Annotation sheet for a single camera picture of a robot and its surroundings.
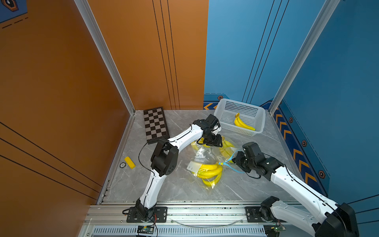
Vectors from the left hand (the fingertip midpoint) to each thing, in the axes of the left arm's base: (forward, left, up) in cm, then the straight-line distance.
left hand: (221, 143), depth 90 cm
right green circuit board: (-42, -22, -11) cm, 49 cm away
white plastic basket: (+30, -21, -9) cm, 37 cm away
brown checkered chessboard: (+20, +45, -7) cm, 50 cm away
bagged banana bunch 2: (-1, +12, +3) cm, 13 cm away
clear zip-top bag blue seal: (-18, +1, +11) cm, 21 cm away
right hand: (-11, -5, +2) cm, 12 cm away
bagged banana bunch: (-18, +7, -2) cm, 20 cm away
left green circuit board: (-43, +39, -11) cm, 59 cm away
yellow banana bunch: (+22, -16, -5) cm, 28 cm away
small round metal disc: (-11, +61, -10) cm, 63 cm away
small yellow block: (-9, +57, -10) cm, 58 cm away
